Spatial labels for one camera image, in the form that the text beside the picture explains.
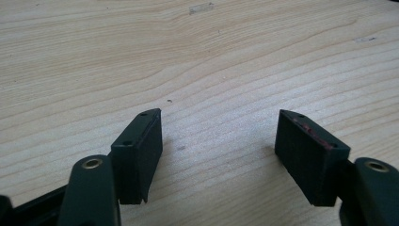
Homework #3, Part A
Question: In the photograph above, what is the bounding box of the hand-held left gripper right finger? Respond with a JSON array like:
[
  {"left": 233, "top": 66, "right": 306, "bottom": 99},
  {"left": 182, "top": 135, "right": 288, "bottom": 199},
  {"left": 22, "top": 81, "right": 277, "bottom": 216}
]
[{"left": 274, "top": 108, "right": 399, "bottom": 226}]

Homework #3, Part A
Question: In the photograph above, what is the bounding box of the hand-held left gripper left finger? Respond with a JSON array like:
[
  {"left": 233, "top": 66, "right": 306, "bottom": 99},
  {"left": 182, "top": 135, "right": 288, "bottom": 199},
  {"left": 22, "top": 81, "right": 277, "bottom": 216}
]
[{"left": 56, "top": 107, "right": 164, "bottom": 226}]

